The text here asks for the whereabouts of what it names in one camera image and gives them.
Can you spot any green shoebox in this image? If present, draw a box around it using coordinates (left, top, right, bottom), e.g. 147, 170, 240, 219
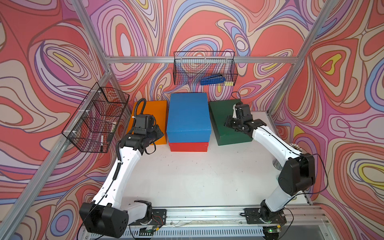
208, 99, 256, 147

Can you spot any red shoebox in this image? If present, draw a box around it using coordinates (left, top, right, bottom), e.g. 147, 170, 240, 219
169, 142, 209, 152

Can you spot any blue shoebox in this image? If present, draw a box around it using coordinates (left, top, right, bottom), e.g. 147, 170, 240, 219
167, 93, 212, 143

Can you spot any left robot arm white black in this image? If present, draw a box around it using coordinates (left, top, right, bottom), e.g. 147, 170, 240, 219
79, 98, 164, 238

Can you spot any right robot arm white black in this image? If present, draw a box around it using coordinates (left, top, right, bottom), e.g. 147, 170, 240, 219
225, 102, 316, 223

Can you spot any orange shoebox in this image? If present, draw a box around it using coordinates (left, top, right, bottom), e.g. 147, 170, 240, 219
144, 101, 168, 145

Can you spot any blue tool in basket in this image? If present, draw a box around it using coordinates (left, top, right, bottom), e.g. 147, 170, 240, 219
200, 75, 226, 86

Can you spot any marker pen in basket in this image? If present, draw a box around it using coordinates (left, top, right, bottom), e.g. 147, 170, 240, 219
100, 135, 104, 153

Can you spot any cup of pencils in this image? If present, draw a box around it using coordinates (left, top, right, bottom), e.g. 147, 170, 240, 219
291, 144, 303, 153

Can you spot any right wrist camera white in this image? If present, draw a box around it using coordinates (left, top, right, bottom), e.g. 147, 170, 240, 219
232, 105, 237, 119

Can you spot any black wire basket left wall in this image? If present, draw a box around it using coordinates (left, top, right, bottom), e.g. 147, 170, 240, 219
62, 83, 130, 153

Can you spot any black wire basket wall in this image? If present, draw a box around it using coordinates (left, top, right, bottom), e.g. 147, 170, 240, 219
62, 83, 130, 153
173, 50, 238, 86

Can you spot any black wire basket back wall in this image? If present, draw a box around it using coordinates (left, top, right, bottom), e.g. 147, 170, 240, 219
173, 50, 238, 86

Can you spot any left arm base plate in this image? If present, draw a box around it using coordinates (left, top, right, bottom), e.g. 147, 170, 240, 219
129, 209, 167, 227

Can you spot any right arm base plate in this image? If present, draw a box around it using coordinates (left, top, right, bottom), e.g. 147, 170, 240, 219
240, 208, 287, 226

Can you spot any aluminium front rail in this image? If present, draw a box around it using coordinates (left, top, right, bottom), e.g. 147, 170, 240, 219
74, 205, 337, 240

